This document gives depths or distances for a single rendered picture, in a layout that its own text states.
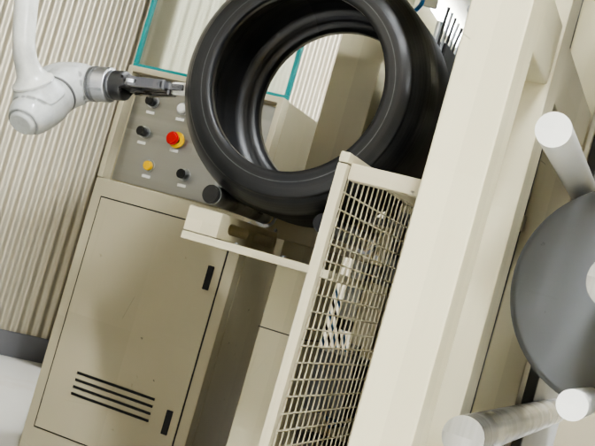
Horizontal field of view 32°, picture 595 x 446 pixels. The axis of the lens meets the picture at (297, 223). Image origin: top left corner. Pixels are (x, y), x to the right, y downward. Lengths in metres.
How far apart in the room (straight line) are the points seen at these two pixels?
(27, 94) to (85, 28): 2.72
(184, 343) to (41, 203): 2.23
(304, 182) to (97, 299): 1.18
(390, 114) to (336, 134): 0.48
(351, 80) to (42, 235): 2.79
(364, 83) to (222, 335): 0.91
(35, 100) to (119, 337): 0.95
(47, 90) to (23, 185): 2.64
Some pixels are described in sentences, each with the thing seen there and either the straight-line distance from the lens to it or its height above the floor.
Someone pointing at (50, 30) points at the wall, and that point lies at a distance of 5.21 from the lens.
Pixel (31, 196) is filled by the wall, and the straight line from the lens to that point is 5.17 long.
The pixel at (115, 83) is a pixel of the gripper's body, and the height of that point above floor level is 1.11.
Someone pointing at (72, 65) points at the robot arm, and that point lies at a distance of 2.68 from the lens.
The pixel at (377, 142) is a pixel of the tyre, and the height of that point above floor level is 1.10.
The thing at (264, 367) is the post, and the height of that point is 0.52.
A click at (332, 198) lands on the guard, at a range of 1.72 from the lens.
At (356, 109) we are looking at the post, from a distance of 2.67.
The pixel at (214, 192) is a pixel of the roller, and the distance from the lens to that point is 2.35.
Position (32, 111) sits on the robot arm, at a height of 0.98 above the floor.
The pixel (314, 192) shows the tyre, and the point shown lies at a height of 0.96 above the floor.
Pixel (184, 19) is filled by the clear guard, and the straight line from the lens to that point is 3.33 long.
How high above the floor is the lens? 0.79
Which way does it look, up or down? 3 degrees up
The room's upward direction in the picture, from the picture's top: 16 degrees clockwise
